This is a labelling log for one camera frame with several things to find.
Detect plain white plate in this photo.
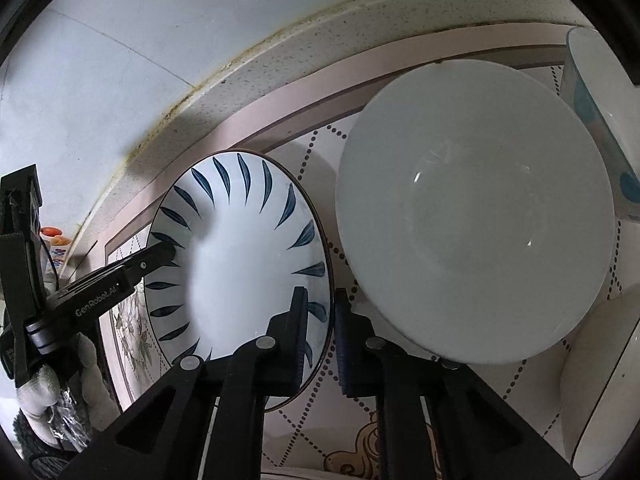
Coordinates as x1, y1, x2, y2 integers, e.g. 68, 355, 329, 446
334, 59, 617, 366

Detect person's left hand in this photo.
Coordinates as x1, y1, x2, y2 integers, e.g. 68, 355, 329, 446
19, 331, 122, 447

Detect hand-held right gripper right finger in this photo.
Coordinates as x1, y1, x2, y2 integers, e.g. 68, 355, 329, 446
334, 287, 577, 480

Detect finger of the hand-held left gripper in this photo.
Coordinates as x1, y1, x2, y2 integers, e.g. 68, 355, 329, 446
106, 241, 181, 287

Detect white bowl blue dots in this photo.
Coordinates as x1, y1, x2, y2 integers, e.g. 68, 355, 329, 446
559, 26, 640, 218

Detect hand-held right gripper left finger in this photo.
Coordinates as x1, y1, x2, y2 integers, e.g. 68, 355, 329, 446
57, 286, 308, 480

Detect white bowl blue rim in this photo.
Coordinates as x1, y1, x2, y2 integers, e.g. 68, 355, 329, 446
559, 287, 640, 478

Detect blue leaf pattern plate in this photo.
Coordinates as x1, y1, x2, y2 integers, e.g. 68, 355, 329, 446
144, 150, 335, 413

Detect orange capped bottle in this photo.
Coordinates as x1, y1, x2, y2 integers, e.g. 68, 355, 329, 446
39, 226, 72, 281

